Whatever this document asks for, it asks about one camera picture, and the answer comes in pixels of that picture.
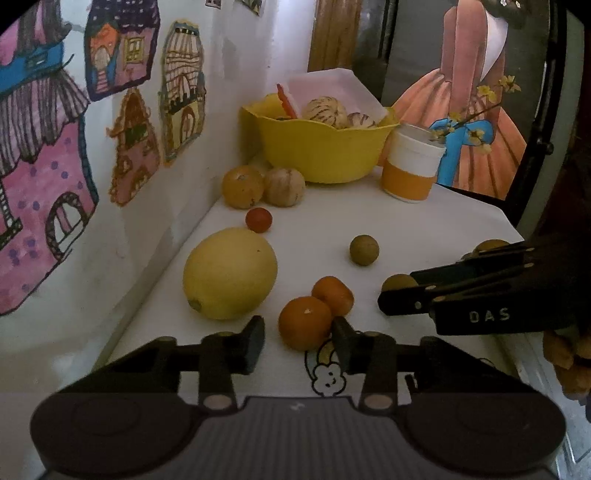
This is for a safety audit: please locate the orange mandarin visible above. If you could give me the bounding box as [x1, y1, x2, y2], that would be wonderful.
[277, 296, 334, 351]
[311, 276, 355, 317]

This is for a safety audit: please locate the small brown-green round fruit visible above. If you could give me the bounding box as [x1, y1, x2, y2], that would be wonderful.
[349, 235, 380, 266]

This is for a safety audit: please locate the large yellow melon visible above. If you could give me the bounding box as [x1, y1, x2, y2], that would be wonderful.
[182, 227, 279, 321]

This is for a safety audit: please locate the small red tomato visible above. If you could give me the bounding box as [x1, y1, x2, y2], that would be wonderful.
[245, 207, 273, 234]

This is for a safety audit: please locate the right human hand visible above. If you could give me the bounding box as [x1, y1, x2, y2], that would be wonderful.
[543, 331, 590, 401]

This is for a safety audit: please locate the brown-yellow mango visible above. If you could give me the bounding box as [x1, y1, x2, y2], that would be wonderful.
[461, 239, 508, 261]

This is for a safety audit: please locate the white and orange cup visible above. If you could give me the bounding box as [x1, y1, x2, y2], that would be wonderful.
[381, 124, 446, 203]

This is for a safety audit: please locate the painting of woman in dress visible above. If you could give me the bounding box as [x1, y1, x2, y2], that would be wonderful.
[394, 1, 530, 200]

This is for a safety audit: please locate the orange fruit by bowl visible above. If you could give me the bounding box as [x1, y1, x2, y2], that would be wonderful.
[221, 165, 264, 209]

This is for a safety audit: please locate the tan striped melon by bowl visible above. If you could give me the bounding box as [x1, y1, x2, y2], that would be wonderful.
[263, 168, 305, 208]

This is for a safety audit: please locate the yellow plastic bowl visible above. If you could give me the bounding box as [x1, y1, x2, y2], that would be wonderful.
[239, 94, 399, 184]

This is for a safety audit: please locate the striped pepino melon in bowl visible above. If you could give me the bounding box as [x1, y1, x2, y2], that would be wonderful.
[301, 96, 349, 129]

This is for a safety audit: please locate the small brown pink house drawing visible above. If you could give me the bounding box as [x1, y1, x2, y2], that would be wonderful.
[106, 87, 160, 207]

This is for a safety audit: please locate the white foam tray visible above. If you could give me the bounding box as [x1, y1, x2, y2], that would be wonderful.
[280, 68, 388, 123]

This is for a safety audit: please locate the pink purple house drawing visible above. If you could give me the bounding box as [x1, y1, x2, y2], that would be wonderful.
[1, 1, 99, 315]

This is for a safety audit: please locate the beige striped house drawing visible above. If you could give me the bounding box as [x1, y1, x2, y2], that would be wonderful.
[159, 20, 206, 166]

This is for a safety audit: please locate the dark purple house drawing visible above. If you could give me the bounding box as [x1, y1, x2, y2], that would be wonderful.
[84, 0, 160, 102]

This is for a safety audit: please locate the wooden door frame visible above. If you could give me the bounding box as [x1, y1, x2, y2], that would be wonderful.
[308, 0, 363, 72]

